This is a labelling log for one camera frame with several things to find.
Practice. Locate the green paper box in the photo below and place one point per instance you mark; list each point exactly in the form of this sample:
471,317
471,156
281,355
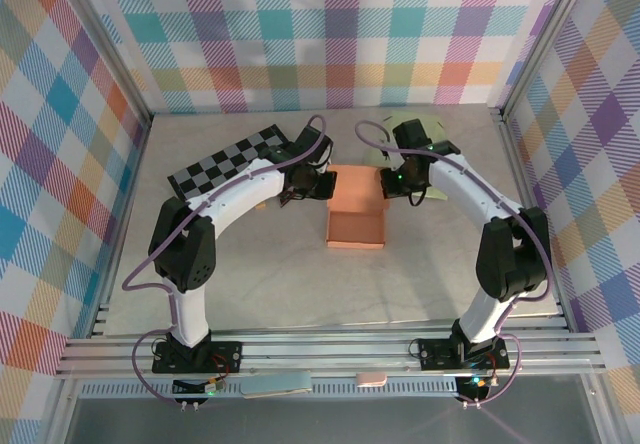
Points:
436,131

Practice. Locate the orange paper box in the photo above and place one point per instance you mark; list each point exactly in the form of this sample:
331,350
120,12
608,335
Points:
355,229

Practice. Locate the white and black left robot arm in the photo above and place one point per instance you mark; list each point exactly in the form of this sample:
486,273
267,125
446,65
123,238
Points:
240,194

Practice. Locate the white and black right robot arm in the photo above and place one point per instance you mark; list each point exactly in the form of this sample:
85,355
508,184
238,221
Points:
470,189

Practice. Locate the black folding chessboard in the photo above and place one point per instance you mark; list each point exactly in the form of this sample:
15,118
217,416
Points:
225,164

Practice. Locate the pink flat pad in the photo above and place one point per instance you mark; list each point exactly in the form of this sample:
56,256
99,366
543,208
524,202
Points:
371,379

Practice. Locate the blue-grey flat pad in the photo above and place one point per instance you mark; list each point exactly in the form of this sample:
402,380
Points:
275,384

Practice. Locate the small circuit board green light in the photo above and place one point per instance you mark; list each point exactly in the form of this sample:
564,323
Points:
210,390
475,383

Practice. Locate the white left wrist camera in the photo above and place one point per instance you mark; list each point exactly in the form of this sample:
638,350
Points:
320,164

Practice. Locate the aluminium table edge rail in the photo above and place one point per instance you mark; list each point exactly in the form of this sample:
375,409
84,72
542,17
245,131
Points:
140,149
516,164

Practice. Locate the aluminium mounting rail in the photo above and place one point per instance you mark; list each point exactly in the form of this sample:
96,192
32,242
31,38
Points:
325,351

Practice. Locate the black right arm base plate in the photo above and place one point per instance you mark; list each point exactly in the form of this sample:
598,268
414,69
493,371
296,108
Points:
435,354

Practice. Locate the aluminium frame post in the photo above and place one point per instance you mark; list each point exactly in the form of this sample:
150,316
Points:
110,46
545,39

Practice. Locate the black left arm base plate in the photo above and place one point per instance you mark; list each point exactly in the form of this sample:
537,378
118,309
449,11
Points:
225,356

